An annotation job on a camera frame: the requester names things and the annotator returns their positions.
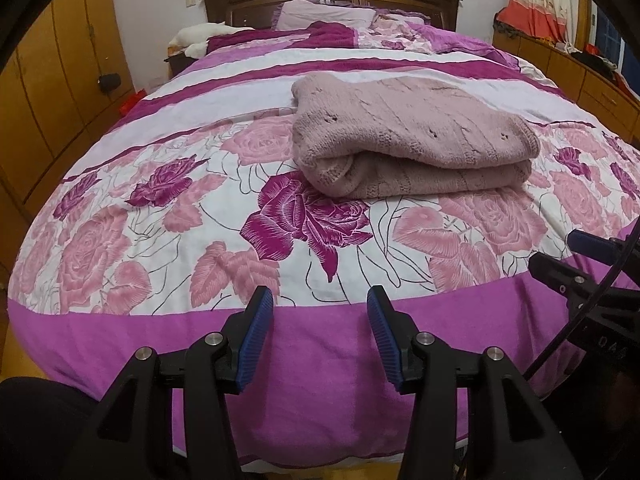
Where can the person's dark clothing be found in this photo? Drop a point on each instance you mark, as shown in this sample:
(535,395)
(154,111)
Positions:
(30,420)

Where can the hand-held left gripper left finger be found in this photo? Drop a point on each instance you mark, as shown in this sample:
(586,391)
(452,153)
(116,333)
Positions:
(255,340)

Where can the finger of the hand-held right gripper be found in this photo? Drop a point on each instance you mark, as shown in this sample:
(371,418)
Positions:
(590,242)
(560,272)

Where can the orange cloth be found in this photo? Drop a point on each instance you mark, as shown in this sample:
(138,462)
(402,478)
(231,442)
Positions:
(530,20)

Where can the window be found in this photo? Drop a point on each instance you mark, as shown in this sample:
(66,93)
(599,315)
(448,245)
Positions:
(607,35)

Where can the red plastic bag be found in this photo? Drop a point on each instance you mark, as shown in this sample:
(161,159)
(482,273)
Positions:
(131,100)

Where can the white plush toy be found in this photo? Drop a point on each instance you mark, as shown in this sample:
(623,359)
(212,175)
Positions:
(200,35)

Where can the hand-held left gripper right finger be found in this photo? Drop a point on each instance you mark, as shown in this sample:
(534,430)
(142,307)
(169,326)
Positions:
(385,340)

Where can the wooden wardrobe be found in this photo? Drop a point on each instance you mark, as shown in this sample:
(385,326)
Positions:
(50,85)

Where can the dark wooden nightstand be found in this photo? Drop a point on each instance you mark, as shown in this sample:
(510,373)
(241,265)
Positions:
(175,60)

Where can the floral striped bed blanket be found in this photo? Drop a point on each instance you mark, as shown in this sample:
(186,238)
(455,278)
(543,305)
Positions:
(200,240)

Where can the long wooden cabinet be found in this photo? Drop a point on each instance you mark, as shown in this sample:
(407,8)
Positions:
(575,75)

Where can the pink pillow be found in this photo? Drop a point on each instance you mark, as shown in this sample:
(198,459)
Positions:
(325,12)

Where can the pink knit cardigan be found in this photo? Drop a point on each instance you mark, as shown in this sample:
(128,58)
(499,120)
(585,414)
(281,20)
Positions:
(400,125)

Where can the pile of dark clothes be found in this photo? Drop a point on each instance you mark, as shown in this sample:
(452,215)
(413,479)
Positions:
(595,60)

